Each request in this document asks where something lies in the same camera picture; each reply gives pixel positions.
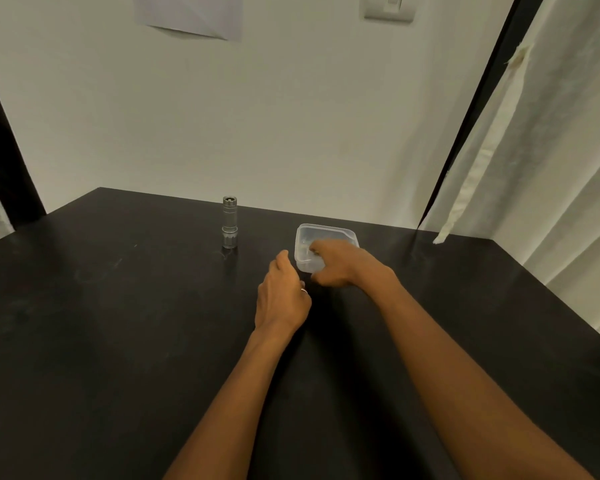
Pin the person's right hand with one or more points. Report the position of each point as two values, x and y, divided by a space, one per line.
354 267

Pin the person's left hand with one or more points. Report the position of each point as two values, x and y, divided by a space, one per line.
279 300

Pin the person's right thumb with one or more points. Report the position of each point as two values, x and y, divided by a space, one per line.
319 248

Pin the person's left thumb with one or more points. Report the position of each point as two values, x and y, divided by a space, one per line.
283 260

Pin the clear plastic food container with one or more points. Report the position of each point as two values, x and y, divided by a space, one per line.
305 247

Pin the person's left forearm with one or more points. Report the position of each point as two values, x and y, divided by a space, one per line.
226 413

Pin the person's right forearm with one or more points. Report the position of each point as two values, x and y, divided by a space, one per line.
475 394

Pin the small silver flashlight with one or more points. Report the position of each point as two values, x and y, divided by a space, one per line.
229 222

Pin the white paper sheet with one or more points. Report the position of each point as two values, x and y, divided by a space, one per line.
190 14

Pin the white wall light switch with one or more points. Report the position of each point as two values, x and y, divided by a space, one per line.
389 7

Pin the black frame post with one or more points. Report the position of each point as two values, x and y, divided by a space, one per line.
7 164

